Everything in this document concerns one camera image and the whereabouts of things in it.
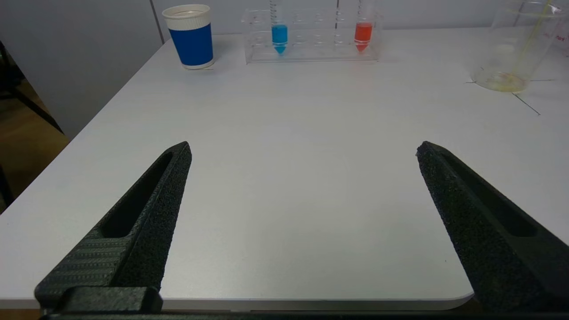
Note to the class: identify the clear glass beaker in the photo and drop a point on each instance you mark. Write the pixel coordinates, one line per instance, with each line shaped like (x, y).
(502, 66)

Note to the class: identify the test tube with blue pigment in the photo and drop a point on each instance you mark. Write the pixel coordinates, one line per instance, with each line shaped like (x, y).
(279, 38)

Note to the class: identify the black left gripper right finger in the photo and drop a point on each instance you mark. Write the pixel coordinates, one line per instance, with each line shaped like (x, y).
(489, 240)

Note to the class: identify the test tube with red pigment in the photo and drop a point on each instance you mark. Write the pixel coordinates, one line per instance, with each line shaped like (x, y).
(363, 35)

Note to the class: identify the blue and white paper cup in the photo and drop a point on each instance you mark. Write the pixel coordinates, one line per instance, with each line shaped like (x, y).
(192, 44)

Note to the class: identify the clear acrylic test tube rack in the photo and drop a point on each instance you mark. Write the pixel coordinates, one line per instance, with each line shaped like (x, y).
(315, 51)

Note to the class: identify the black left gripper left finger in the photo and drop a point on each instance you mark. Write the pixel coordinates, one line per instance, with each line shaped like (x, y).
(142, 240)

